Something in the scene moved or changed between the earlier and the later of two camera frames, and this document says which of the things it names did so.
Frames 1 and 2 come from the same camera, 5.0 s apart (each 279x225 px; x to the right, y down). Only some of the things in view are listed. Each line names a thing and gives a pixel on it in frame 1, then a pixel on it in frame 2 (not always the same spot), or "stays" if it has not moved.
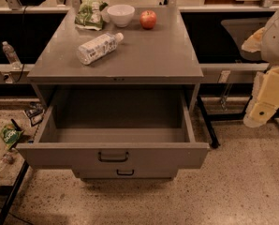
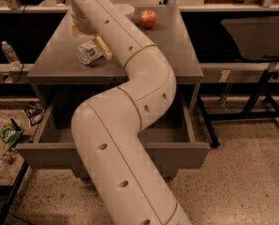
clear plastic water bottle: [90, 51] stays
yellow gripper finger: [258, 114] -> [105, 49]
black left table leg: [4, 212] stays
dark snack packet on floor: [36, 112] stays
